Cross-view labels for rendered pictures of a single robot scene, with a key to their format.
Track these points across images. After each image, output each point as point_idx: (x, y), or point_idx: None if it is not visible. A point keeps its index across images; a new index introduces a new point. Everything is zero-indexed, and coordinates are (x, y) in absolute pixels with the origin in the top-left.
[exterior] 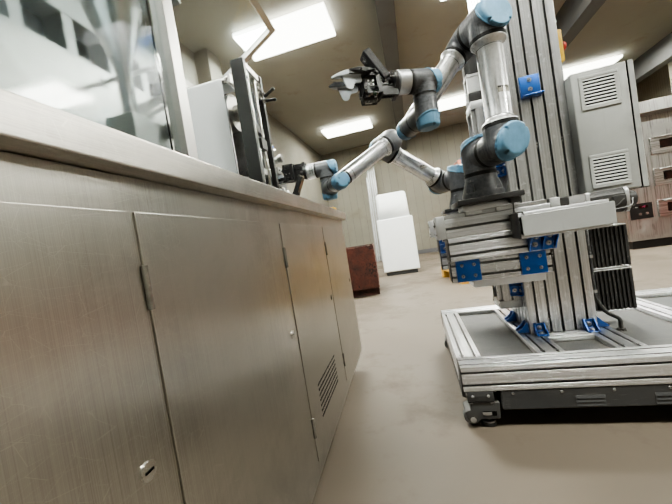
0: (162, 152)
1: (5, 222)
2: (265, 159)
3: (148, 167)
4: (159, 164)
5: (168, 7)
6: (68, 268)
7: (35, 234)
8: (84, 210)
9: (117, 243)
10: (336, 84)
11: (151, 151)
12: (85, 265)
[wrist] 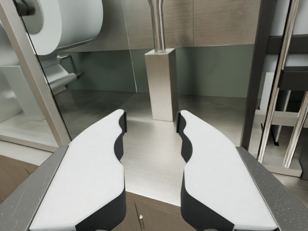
0: (16, 161)
1: (7, 165)
2: (302, 101)
3: (14, 164)
4: (17, 164)
5: (24, 64)
6: (19, 175)
7: (11, 168)
8: (16, 166)
9: (25, 174)
10: (181, 126)
11: (13, 160)
12: (21, 175)
